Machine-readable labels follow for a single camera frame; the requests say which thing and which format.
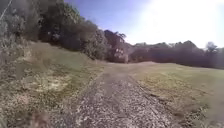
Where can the low distant tree line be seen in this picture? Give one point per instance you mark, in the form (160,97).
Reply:
(173,55)

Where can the gravel track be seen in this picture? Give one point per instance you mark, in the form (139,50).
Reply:
(116,103)

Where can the wood on slope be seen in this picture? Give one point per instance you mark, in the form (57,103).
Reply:
(66,30)

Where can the flat grass field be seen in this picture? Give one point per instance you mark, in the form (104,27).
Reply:
(181,83)

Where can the sloping grass bank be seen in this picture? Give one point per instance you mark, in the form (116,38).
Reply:
(50,68)

